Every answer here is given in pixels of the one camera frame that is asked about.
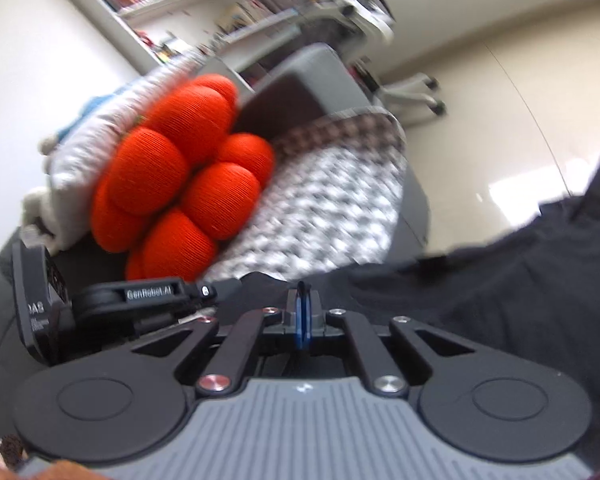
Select upright books on desk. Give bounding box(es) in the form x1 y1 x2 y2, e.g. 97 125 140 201
225 0 276 36

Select blue plush toy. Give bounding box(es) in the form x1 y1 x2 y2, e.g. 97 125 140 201
55 82 146 141

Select red flower-shaped cushion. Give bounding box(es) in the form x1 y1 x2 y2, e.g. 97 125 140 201
91 74 276 283

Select white office chair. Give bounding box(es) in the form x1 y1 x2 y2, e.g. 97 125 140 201
300 0 448 123

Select white bookshelf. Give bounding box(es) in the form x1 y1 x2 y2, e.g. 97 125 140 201
50 0 221 76

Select white desk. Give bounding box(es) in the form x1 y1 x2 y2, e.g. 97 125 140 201
200 5 331 76

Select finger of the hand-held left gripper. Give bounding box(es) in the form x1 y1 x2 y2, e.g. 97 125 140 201
195 279 244 307

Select white pillow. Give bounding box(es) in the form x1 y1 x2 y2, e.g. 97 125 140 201
50 55 206 251

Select white plush toy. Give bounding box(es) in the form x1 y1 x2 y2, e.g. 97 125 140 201
20 130 61 241

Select red storage box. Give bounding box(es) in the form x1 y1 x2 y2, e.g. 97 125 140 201
350 60 377 92

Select black t-shirt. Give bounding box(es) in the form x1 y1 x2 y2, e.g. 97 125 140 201
215 132 600 480

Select grey sofa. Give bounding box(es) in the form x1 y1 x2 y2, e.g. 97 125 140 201
0 42 431 461

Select grey checkered quilt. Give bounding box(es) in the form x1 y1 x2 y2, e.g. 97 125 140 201
200 107 408 281

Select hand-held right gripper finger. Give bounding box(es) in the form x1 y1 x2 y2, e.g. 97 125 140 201
112 282 303 393
302 282 485 395

